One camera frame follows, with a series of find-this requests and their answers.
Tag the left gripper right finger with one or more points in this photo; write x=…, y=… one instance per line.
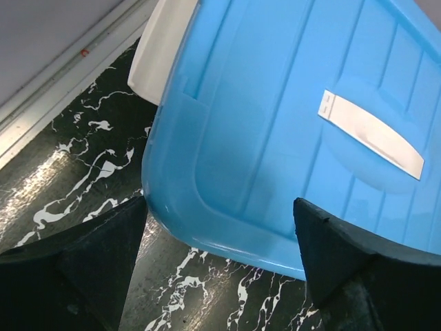
x=361, y=281

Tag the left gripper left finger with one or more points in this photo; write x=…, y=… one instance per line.
x=76, y=279

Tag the light blue tub lid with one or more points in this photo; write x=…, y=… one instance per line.
x=237, y=137

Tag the white plastic tub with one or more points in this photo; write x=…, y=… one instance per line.
x=157, y=49

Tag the aluminium rail frame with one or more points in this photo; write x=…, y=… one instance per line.
x=49, y=50

